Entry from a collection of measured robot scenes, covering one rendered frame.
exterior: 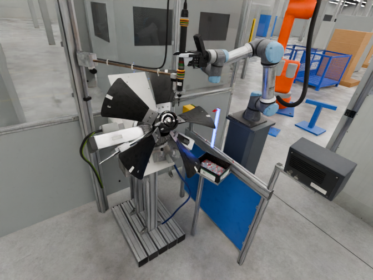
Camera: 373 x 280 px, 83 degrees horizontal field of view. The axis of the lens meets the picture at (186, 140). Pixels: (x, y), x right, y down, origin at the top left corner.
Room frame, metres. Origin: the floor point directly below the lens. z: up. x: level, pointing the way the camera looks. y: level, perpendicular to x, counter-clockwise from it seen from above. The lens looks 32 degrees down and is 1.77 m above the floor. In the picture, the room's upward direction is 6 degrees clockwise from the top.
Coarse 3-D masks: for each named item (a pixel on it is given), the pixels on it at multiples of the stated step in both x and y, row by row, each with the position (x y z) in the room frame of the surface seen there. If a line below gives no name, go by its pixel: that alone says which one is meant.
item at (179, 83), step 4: (184, 4) 1.16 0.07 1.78; (184, 8) 1.16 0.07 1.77; (184, 12) 1.15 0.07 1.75; (188, 12) 1.16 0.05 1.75; (184, 16) 1.15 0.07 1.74; (188, 16) 1.16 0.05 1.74; (180, 80) 1.15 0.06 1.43; (180, 84) 1.15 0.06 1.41; (180, 88) 1.15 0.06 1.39; (180, 96) 1.16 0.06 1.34
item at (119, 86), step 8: (120, 80) 1.08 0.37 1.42; (112, 88) 1.05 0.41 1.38; (120, 88) 1.06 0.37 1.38; (128, 88) 1.07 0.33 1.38; (112, 96) 1.04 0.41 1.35; (120, 96) 1.05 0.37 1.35; (128, 96) 1.06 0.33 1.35; (136, 96) 1.07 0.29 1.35; (104, 104) 1.01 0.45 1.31; (112, 104) 1.03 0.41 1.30; (120, 104) 1.04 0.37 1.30; (128, 104) 1.05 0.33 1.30; (136, 104) 1.06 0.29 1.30; (144, 104) 1.07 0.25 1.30; (104, 112) 1.01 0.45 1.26; (112, 112) 1.02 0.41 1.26; (120, 112) 1.04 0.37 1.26; (128, 112) 1.05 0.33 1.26; (136, 112) 1.06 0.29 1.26; (144, 112) 1.07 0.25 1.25; (136, 120) 1.06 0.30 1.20
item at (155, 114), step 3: (150, 111) 1.08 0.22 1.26; (153, 111) 1.08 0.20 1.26; (147, 114) 1.08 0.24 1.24; (150, 114) 1.08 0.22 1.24; (153, 114) 1.09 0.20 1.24; (156, 114) 1.09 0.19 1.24; (144, 117) 1.08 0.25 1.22; (147, 117) 1.08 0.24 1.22; (153, 117) 1.09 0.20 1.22; (156, 117) 1.09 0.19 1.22; (144, 120) 1.08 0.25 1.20; (147, 120) 1.08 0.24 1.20; (150, 120) 1.09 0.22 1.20; (153, 120) 1.09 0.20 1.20; (150, 123) 1.09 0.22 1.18
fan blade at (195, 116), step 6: (198, 108) 1.36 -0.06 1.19; (180, 114) 1.23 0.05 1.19; (186, 114) 1.24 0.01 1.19; (192, 114) 1.26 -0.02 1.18; (198, 114) 1.28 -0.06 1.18; (204, 114) 1.30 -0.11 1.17; (186, 120) 1.16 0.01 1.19; (192, 120) 1.18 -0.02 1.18; (198, 120) 1.21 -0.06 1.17; (204, 120) 1.24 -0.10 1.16; (210, 120) 1.27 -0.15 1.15; (210, 126) 1.20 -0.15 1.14
